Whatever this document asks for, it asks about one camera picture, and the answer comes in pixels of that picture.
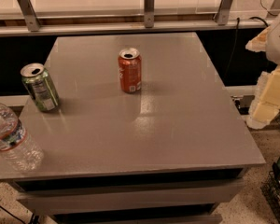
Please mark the black wire basket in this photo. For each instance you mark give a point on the black wire basket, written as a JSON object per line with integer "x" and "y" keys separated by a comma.
{"x": 271, "y": 189}

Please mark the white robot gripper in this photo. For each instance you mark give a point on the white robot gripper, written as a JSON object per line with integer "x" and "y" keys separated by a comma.
{"x": 279, "y": 44}

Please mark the orange coke can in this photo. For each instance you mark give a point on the orange coke can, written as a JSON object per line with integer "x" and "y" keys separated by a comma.
{"x": 130, "y": 70}

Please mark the white counter shelf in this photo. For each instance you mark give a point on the white counter shelf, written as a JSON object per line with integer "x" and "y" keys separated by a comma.
{"x": 70, "y": 17}

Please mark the green soda can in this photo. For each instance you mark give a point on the green soda can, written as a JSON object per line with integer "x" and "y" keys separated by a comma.
{"x": 37, "y": 81}

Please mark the metal bracket middle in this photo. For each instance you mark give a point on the metal bracket middle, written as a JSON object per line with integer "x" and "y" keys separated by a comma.
{"x": 149, "y": 13}

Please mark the metal bracket left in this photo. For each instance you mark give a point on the metal bracket left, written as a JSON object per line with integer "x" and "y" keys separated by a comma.
{"x": 29, "y": 15}

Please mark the grey drawer cabinet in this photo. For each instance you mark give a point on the grey drawer cabinet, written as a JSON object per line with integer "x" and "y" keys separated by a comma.
{"x": 167, "y": 154}

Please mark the metal bracket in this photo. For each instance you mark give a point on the metal bracket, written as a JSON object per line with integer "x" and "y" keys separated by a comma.
{"x": 223, "y": 12}
{"x": 149, "y": 13}
{"x": 29, "y": 15}

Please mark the metal bracket right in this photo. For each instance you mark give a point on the metal bracket right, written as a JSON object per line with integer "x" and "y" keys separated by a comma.
{"x": 223, "y": 12}

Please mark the clear plastic water bottle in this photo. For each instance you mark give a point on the clear plastic water bottle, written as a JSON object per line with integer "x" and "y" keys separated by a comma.
{"x": 17, "y": 146}

